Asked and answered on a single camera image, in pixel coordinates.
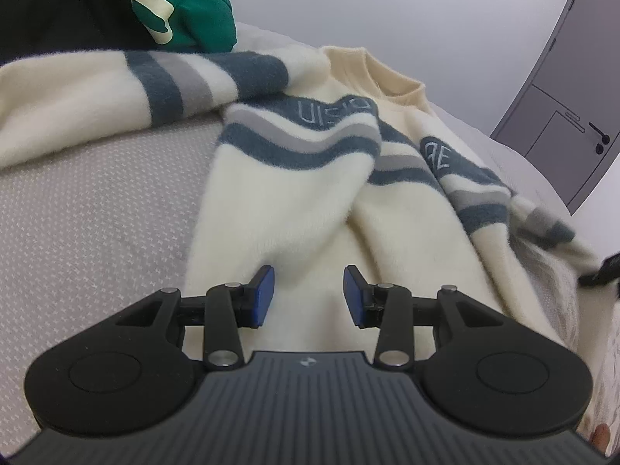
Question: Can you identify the grey door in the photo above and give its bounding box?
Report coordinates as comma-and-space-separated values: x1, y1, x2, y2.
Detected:
489, 0, 620, 215

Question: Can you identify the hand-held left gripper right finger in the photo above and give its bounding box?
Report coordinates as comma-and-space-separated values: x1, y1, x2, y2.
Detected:
343, 265, 507, 370

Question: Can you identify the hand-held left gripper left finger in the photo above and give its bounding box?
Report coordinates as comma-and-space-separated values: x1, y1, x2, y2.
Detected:
112, 265, 275, 372

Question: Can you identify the green sweatshirt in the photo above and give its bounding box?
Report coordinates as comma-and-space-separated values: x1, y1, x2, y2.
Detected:
97, 0, 238, 54

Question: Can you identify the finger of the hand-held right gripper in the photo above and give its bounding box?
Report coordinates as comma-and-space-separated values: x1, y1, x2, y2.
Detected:
579, 251, 620, 289

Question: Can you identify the black garment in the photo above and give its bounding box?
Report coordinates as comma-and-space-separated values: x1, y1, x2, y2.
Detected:
0, 0, 147, 66

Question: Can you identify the cream striped sweater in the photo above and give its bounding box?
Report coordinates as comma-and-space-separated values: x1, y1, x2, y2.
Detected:
0, 22, 606, 355

